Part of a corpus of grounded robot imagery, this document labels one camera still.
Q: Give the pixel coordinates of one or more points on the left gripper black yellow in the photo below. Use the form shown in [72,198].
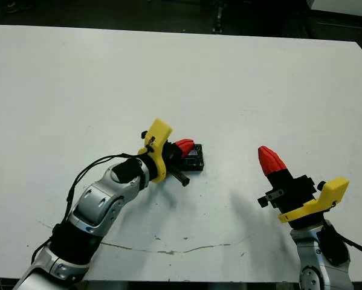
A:
[156,142]

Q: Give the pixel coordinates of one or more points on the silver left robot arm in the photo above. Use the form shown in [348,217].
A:
[99,199]

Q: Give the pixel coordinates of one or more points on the white background object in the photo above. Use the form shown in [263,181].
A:
[341,6]

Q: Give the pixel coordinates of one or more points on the black camera box lid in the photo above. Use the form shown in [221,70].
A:
[195,163]

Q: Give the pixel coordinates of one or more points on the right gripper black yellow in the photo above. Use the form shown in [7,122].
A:
[298,199]

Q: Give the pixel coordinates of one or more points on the dark metal pole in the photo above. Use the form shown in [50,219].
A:
[218,15]

